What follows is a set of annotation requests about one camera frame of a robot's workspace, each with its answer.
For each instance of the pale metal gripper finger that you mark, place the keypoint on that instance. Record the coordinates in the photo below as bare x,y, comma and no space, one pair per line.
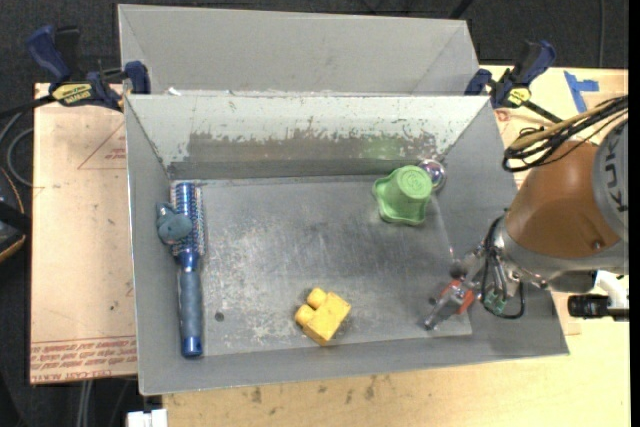
437,315

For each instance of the orange-red small object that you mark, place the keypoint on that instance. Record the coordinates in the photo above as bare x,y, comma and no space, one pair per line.
462,302

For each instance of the green plastic cup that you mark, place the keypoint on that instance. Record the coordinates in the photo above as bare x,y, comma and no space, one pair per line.
402,196

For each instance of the shiny silver ball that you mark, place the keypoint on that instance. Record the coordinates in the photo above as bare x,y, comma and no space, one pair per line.
436,172

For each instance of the yellow toy building block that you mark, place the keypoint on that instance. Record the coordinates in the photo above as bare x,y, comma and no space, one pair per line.
325,315

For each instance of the grey metal bin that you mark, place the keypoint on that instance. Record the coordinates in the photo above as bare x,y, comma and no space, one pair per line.
310,235

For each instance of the blue round hairbrush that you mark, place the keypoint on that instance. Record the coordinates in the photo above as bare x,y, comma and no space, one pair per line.
190,265

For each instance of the grey-blue toy animal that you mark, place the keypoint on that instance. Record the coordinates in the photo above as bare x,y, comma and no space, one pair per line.
173,225

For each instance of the brown cardboard board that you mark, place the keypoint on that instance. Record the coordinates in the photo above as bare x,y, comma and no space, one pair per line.
80,225

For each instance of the black cylinder on white bracket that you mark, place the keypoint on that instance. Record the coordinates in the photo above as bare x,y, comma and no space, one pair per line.
595,306

